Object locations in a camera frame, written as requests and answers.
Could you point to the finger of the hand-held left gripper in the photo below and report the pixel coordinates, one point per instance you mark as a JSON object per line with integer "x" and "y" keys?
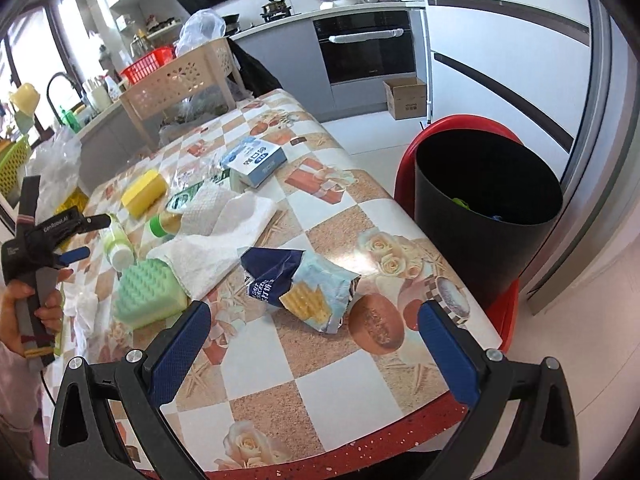
{"x": 75, "y": 255}
{"x": 95, "y": 222}

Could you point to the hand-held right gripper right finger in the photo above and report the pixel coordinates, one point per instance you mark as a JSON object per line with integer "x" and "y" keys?
{"x": 447, "y": 355}

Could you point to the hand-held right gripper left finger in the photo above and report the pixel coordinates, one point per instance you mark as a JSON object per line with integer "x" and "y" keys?
{"x": 180, "y": 350}

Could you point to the pale green bottle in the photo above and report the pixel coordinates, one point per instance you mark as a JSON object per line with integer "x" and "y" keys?
{"x": 117, "y": 242}

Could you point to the yellow sponge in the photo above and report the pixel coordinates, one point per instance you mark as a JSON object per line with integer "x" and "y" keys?
{"x": 142, "y": 192}

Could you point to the green cap bottle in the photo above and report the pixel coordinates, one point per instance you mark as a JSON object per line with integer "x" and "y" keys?
{"x": 160, "y": 222}

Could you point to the green sponge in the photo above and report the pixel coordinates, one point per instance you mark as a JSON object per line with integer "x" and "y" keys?
{"x": 145, "y": 290}

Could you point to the black trash bin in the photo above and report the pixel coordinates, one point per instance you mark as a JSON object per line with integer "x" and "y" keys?
{"x": 480, "y": 255}

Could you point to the white paper towel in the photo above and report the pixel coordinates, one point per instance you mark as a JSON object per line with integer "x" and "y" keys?
{"x": 215, "y": 245}

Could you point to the dark blue cracker packet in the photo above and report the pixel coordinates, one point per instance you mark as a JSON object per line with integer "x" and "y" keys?
{"x": 280, "y": 270}

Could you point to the blue snack bag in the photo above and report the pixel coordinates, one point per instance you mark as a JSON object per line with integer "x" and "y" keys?
{"x": 498, "y": 219}

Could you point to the green plastic bag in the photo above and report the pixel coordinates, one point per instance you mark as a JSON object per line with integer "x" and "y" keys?
{"x": 462, "y": 204}

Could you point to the blue white mask box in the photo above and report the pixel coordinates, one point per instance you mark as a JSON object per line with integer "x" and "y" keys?
{"x": 260, "y": 160}

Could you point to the person's left forearm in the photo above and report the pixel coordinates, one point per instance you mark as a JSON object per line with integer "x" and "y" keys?
{"x": 15, "y": 400}

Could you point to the person's left hand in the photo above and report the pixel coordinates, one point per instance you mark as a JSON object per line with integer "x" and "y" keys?
{"x": 12, "y": 320}

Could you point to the gold foil bag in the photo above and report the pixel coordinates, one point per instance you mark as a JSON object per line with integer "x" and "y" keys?
{"x": 72, "y": 205}

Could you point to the large clear plastic bag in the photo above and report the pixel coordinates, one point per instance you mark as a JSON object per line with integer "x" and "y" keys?
{"x": 55, "y": 160}

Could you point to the yellow-green plastic basket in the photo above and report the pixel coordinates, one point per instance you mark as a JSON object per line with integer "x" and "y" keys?
{"x": 12, "y": 165}

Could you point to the green dish soap bottle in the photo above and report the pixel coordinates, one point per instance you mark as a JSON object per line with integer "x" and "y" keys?
{"x": 68, "y": 120}

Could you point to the white spray bottle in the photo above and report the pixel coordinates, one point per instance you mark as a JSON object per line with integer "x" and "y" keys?
{"x": 112, "y": 90}

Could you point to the checkered printed tablecloth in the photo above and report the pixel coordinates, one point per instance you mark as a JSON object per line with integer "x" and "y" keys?
{"x": 310, "y": 400}

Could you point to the black kitchen faucet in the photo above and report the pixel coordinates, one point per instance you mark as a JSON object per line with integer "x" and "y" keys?
{"x": 50, "y": 90}

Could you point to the yellow plastic bowl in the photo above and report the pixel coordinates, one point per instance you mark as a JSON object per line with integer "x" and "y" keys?
{"x": 25, "y": 97}

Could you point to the red plastic basket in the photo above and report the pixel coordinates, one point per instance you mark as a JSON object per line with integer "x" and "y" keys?
{"x": 145, "y": 65}

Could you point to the beige perforated chair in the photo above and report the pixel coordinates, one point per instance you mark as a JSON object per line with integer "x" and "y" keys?
{"x": 175, "y": 75}

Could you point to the black plastic bag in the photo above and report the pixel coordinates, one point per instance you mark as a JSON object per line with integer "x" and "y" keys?
{"x": 255, "y": 75}

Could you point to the red plastic stool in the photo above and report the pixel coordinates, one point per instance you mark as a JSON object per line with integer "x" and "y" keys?
{"x": 450, "y": 122}

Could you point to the grey kitchen counter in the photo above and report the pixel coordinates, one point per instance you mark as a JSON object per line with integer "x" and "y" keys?
{"x": 295, "y": 60}

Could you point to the cardboard box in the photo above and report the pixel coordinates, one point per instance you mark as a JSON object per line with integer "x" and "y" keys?
{"x": 405, "y": 100}

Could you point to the black cooking pot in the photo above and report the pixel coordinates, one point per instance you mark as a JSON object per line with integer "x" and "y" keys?
{"x": 276, "y": 6}

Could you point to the black built-in oven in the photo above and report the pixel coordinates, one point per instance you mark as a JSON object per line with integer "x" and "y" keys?
{"x": 370, "y": 60}

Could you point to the white refrigerator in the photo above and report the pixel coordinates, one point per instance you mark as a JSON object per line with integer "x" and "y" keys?
{"x": 500, "y": 35}

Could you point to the sliding door frame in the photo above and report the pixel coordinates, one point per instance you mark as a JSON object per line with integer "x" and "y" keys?
{"x": 590, "y": 160}

